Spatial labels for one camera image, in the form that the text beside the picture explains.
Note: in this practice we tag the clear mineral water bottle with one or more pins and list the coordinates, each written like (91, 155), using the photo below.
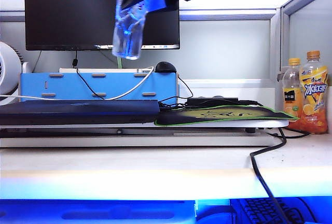
(128, 42)

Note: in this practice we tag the dark closed laptop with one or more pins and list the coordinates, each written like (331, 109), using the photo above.
(77, 112)

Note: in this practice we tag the small orange juice bottle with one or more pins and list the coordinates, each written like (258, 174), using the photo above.
(290, 97)

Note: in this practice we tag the large iced tea bottle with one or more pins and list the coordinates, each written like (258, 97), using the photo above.
(312, 104)

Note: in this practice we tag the black computer mouse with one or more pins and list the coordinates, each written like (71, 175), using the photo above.
(166, 67)

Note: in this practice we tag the black computer monitor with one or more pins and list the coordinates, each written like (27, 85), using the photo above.
(64, 14)

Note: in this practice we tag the blue wooden desk organizer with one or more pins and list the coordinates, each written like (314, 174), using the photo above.
(64, 86)

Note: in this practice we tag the black power adapter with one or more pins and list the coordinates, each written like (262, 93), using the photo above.
(207, 101)

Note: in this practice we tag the black green-edged mouse pad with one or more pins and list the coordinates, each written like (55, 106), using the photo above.
(181, 117)

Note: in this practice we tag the white desk fan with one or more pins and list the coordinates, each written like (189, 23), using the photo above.
(9, 78)

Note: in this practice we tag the black keyboard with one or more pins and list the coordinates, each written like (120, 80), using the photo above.
(259, 208)

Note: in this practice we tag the grey aluminium partition frame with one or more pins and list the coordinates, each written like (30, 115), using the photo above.
(277, 40)

